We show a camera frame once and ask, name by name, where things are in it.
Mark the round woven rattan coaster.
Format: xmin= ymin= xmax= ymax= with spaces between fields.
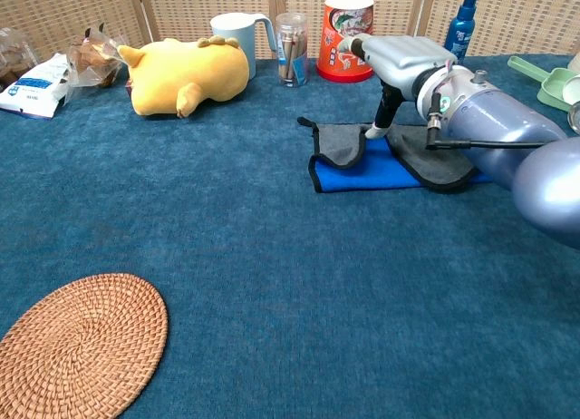
xmin=0 ymin=272 xmax=169 ymax=419

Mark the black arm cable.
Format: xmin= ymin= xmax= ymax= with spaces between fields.
xmin=424 ymin=92 xmax=549 ymax=151

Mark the yellow plush toy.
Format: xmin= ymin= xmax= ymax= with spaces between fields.
xmin=116 ymin=35 xmax=251 ymax=120

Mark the clear plastic cookie box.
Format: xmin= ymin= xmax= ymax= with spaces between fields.
xmin=0 ymin=27 xmax=40 ymax=93

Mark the clear bag of pastries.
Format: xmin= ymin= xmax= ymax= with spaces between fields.
xmin=63 ymin=22 xmax=131 ymax=105

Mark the clear jar of biscuit sticks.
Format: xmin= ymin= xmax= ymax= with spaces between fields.
xmin=275 ymin=12 xmax=310 ymax=89

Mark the woven bamboo folding screen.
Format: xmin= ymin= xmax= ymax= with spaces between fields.
xmin=0 ymin=0 xmax=580 ymax=62

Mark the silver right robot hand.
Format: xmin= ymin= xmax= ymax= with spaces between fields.
xmin=337 ymin=33 xmax=459 ymax=141

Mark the red instant noodle cup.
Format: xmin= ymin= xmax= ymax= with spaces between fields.
xmin=315 ymin=0 xmax=377 ymax=83

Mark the pale blue handled mug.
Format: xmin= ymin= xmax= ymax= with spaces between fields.
xmin=209 ymin=12 xmax=277 ymax=81

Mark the white and blue snack bag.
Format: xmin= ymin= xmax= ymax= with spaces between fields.
xmin=0 ymin=52 xmax=73 ymax=121

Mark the blue carpet table cover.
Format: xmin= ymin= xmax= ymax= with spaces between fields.
xmin=0 ymin=54 xmax=580 ymax=419

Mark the green plastic scoop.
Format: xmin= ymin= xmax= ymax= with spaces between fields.
xmin=507 ymin=54 xmax=580 ymax=112

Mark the blue spray bottle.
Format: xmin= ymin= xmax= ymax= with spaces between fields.
xmin=443 ymin=0 xmax=480 ymax=61

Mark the grey and blue cloth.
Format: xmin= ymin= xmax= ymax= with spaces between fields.
xmin=297 ymin=116 xmax=493 ymax=195

